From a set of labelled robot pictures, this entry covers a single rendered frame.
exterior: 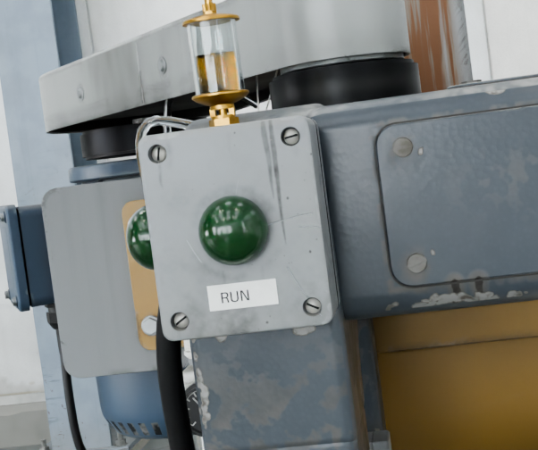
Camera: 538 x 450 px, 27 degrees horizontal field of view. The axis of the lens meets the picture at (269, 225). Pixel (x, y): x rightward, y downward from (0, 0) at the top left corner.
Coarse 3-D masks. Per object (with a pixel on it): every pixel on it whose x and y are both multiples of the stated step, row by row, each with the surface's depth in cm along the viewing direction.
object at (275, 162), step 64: (256, 128) 47; (192, 192) 48; (256, 192) 48; (320, 192) 48; (192, 256) 48; (256, 256) 48; (320, 256) 47; (192, 320) 48; (256, 320) 48; (320, 320) 48
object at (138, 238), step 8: (144, 208) 50; (136, 216) 50; (144, 216) 50; (128, 224) 50; (136, 224) 50; (144, 224) 49; (128, 232) 50; (136, 232) 49; (144, 232) 49; (128, 240) 50; (136, 240) 49; (144, 240) 49; (128, 248) 50; (136, 248) 50; (144, 248) 49; (136, 256) 50; (144, 256) 50; (152, 256) 49; (144, 264) 50; (152, 264) 50
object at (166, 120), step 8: (248, 96) 87; (168, 104) 82; (256, 104) 87; (168, 112) 82; (144, 120) 64; (152, 120) 64; (160, 120) 63; (168, 120) 63; (176, 120) 63; (184, 120) 63; (144, 128) 64; (168, 128) 81; (184, 128) 63; (136, 136) 66; (144, 136) 65; (136, 144) 66; (136, 152) 67
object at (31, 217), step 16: (0, 208) 100; (16, 208) 97; (32, 208) 96; (0, 224) 102; (16, 224) 95; (32, 224) 95; (16, 240) 95; (32, 240) 95; (16, 256) 95; (32, 256) 95; (16, 272) 95; (32, 272) 95; (48, 272) 96; (16, 288) 95; (32, 288) 95; (48, 288) 96; (16, 304) 95; (32, 304) 96; (48, 304) 100; (48, 320) 100
